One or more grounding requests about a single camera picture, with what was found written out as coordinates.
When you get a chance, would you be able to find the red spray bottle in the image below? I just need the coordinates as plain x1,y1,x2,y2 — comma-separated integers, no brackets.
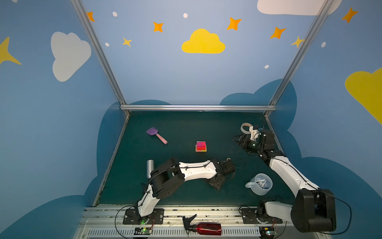
182,214,222,236

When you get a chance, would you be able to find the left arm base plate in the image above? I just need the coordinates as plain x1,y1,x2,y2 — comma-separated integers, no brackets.
122,208,164,225

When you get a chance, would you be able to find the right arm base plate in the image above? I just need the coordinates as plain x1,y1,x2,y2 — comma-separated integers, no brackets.
239,207,283,224

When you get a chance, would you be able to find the aluminium corner post right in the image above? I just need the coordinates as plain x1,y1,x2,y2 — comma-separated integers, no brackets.
264,0,334,119

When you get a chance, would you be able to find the light blue mug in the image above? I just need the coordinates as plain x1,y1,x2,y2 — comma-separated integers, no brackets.
245,173,273,196

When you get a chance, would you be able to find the purple pink toy spatula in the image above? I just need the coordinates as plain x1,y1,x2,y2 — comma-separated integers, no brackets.
146,127,168,145

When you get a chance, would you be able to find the left controller board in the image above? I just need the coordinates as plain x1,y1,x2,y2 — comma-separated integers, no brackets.
134,228,153,236

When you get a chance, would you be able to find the aluminium corner post left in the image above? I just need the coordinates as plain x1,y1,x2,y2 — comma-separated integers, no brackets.
71,0,126,106

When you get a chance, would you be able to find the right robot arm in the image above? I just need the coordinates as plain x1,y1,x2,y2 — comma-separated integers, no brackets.
233,130,336,233

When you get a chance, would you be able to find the white tape roll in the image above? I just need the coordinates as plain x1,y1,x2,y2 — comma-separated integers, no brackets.
241,122,253,134

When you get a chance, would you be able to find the silver metal can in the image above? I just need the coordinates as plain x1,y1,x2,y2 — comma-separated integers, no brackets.
146,159,155,179

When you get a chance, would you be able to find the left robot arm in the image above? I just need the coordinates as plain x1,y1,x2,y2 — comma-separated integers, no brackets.
135,158,236,219

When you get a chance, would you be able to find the controller board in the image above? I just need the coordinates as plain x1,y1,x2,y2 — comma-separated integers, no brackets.
259,227,276,239
134,228,153,236

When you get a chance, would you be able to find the right controller board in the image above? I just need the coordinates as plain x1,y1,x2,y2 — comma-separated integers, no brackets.
259,227,276,239

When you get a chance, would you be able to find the aluminium corner post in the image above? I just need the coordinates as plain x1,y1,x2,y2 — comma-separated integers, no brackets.
264,0,334,119
71,0,126,106

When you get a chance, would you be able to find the aluminium frame rail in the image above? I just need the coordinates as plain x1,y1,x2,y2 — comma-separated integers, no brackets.
120,105,277,112

